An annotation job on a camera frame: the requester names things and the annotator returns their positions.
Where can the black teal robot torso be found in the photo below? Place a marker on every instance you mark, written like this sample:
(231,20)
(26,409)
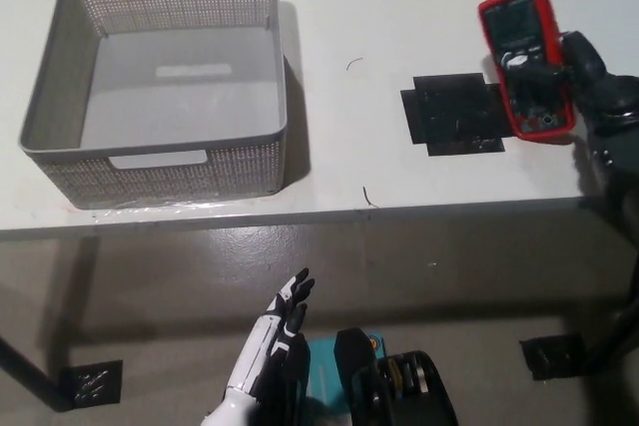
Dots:
(399,391)

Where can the clear tape strip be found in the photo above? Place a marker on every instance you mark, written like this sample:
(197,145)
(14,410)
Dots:
(165,205)

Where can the red digital multimeter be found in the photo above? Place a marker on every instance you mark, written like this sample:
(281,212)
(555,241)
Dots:
(519,27)

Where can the black tape patch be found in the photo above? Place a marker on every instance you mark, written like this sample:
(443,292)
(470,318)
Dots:
(449,117)

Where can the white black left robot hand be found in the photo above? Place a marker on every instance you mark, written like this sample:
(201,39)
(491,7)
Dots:
(269,341)

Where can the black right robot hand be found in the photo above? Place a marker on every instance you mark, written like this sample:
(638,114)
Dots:
(599,92)

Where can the grey perforated plastic basket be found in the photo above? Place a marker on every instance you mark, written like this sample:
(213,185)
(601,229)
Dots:
(185,92)

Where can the black table leg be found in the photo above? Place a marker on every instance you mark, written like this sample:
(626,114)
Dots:
(25,371)
(614,341)

